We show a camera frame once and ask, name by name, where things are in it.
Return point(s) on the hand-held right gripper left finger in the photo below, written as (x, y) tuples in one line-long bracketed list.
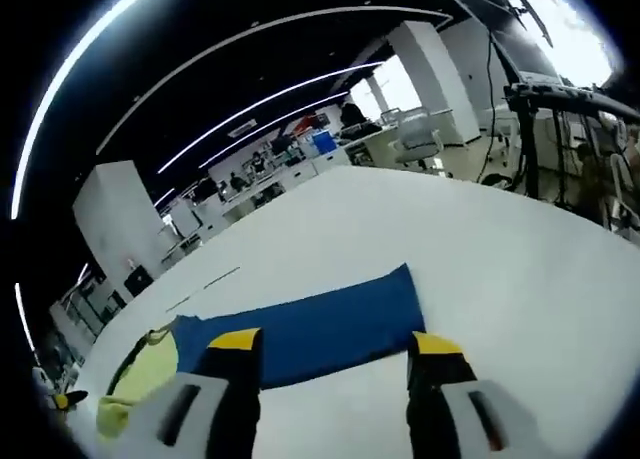
[(230, 409)]

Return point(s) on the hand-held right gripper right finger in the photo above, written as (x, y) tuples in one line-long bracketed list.
[(440, 409)]

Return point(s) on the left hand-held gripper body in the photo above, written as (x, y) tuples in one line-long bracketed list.
[(42, 380)]

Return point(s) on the yellow garment grey blue sleeves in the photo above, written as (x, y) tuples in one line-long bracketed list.
[(325, 324)]

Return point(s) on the ceiling light strip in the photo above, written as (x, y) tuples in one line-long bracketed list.
[(24, 314), (275, 124), (35, 120), (280, 99)]

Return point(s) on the grey shelving rack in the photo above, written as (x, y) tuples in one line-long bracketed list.
[(90, 304)]

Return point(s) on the white square pillar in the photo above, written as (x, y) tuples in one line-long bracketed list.
[(115, 219), (425, 79)]

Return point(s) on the white office chair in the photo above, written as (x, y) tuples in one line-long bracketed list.
[(417, 134)]

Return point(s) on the ceiling air vent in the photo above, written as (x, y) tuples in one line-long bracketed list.
[(243, 127)]

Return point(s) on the blue box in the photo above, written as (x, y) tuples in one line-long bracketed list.
[(322, 141)]

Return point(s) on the black metal frame rig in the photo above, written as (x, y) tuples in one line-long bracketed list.
[(575, 95)]

